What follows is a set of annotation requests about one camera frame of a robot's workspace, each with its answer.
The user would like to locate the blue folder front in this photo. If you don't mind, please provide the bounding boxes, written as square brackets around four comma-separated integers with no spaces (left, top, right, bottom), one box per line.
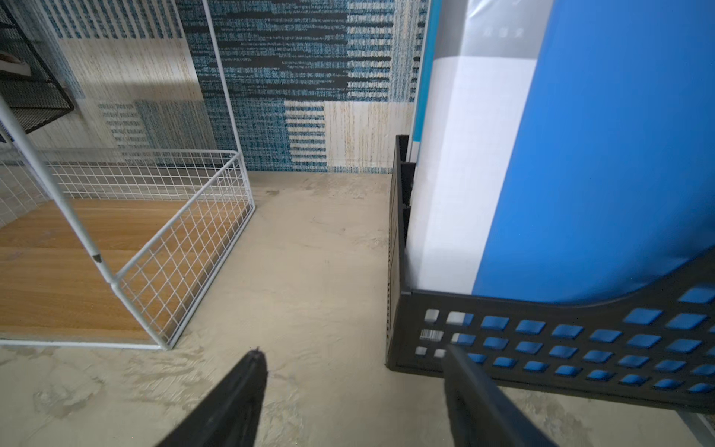
[404,0,715,305]

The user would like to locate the teal folder middle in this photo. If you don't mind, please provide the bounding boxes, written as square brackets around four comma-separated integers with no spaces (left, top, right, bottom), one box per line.
[406,0,442,162]

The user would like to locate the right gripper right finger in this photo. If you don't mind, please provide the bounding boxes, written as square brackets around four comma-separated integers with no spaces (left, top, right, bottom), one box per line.
[442,346,554,447]

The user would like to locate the white wire shelf rack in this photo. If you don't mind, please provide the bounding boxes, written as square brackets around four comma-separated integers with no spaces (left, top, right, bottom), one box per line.
[1,1,255,350]

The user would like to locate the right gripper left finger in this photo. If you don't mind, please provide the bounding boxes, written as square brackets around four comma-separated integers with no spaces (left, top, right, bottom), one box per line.
[158,349,268,446]

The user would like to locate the black file holder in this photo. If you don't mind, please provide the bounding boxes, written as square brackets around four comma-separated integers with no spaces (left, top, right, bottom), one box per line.
[385,135,714,415]

